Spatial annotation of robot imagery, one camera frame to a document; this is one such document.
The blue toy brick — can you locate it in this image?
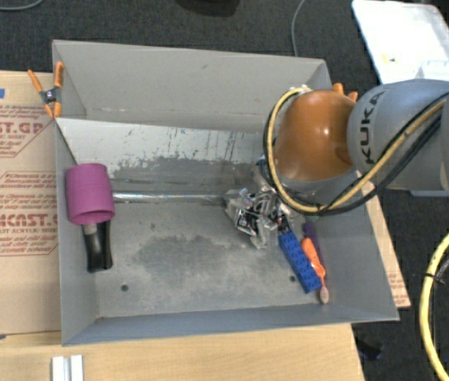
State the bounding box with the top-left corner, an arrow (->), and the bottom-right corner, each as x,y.
278,230 -> 324,294

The orange toothbrush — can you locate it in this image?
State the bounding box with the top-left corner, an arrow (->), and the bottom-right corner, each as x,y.
301,237 -> 331,305

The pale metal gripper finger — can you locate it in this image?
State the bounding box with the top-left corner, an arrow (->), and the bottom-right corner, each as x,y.
236,211 -> 278,250
224,188 -> 254,222

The black cylindrical handle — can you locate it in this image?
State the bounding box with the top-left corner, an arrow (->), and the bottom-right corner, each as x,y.
83,220 -> 113,274

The purple plastic cup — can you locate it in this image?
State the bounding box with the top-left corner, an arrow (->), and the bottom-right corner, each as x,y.
64,163 -> 117,226

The grey metal bin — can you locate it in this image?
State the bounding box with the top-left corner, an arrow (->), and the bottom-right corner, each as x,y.
52,40 -> 401,347

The brown cardboard board red print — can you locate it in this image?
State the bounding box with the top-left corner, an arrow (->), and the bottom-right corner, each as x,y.
0,68 -> 412,339

